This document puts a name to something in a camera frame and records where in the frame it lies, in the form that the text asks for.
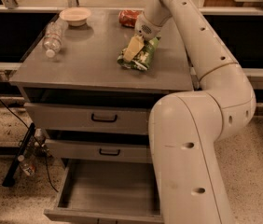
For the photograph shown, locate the plastic bottle on floor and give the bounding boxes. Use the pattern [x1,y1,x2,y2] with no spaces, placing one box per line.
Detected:
[18,155,35,176]

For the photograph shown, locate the clear plastic water bottle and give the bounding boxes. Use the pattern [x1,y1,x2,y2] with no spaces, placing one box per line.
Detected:
[43,20,67,58]

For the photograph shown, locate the grey drawer cabinet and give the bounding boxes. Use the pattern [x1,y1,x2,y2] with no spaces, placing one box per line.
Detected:
[9,8,195,185]

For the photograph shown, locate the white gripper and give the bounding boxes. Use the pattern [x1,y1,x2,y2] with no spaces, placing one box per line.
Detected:
[123,13,161,62]

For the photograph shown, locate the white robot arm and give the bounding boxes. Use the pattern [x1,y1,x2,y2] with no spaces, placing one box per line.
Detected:
[123,0,256,224]

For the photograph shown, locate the black floor cable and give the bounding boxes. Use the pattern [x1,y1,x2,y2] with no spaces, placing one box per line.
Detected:
[0,91,60,193]

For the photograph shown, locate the beige paper bowl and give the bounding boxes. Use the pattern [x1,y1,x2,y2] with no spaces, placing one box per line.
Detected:
[59,7,91,27]

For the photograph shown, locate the green jalapeno chip bag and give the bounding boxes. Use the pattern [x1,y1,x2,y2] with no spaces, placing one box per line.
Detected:
[117,36,160,71]

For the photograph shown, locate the metal railing frame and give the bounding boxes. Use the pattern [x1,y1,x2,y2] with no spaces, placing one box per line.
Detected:
[0,0,263,91]

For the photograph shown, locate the red crushed soda can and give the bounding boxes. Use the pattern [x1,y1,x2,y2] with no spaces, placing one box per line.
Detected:
[118,10,141,28]

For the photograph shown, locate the grey open bottom drawer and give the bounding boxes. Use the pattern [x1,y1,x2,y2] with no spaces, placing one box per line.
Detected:
[44,160,164,224]

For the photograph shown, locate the black leaning bar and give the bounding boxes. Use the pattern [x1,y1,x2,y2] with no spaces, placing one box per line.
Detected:
[2,123,35,188]

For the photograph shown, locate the grey middle drawer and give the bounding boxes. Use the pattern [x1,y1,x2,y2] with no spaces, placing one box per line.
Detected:
[46,139,152,163]

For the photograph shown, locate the grey top drawer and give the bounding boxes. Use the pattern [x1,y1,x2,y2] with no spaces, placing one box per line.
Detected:
[24,103,149,135]

